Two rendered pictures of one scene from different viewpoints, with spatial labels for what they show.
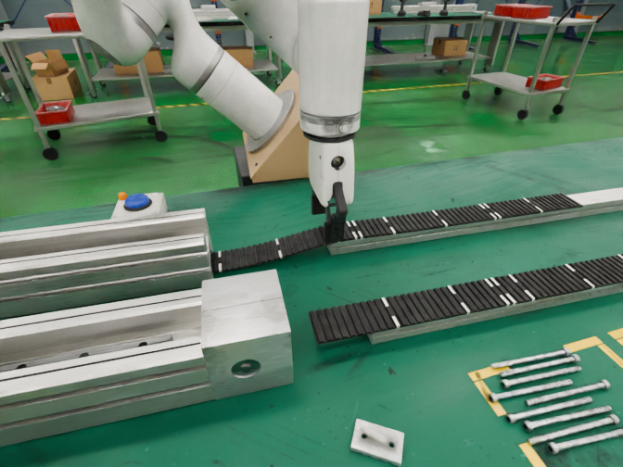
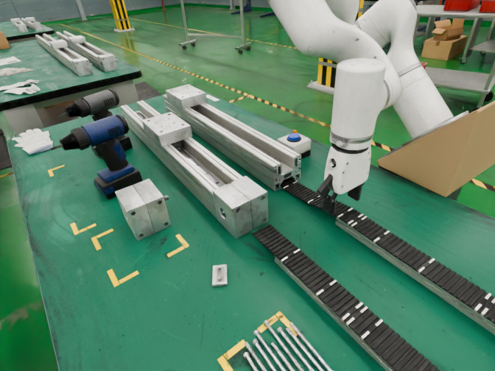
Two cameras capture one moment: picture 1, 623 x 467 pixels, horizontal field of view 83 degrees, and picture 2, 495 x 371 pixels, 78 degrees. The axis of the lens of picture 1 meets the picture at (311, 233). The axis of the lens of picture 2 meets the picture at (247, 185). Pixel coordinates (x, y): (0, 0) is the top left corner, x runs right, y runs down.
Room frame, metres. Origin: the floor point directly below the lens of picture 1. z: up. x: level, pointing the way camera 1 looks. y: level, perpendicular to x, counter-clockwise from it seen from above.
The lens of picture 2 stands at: (0.11, -0.49, 1.31)
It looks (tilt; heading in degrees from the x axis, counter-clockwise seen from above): 35 degrees down; 72
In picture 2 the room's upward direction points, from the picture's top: 5 degrees counter-clockwise
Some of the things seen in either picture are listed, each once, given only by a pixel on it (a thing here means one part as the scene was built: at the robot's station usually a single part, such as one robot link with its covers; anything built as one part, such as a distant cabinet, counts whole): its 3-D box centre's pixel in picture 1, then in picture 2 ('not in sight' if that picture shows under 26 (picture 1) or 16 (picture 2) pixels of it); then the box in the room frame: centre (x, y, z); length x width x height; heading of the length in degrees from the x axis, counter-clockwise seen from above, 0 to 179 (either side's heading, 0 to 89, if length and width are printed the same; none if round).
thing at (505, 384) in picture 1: (541, 376); (298, 354); (0.24, -0.27, 0.78); 0.11 x 0.01 x 0.01; 102
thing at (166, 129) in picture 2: not in sight; (167, 132); (0.17, 0.51, 0.87); 0.16 x 0.11 x 0.07; 104
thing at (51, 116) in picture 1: (82, 81); (443, 50); (3.04, 1.86, 0.50); 1.03 x 0.55 x 1.01; 118
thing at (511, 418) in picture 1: (550, 409); (273, 357); (0.20, -0.26, 0.78); 0.11 x 0.01 x 0.01; 102
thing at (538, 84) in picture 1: (527, 57); not in sight; (4.09, -2.26, 0.50); 1.03 x 0.55 x 1.01; 21
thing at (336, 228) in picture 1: (336, 228); (326, 203); (0.44, -0.04, 0.86); 0.03 x 0.03 x 0.07; 13
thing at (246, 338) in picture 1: (246, 323); (244, 204); (0.29, 0.08, 0.83); 0.12 x 0.09 x 0.10; 14
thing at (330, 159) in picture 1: (328, 160); (347, 162); (0.49, -0.03, 0.95); 0.10 x 0.07 x 0.11; 13
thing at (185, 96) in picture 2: not in sight; (186, 99); (0.30, 0.80, 0.87); 0.16 x 0.11 x 0.07; 104
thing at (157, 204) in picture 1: (142, 220); (292, 147); (0.54, 0.31, 0.81); 0.10 x 0.08 x 0.06; 14
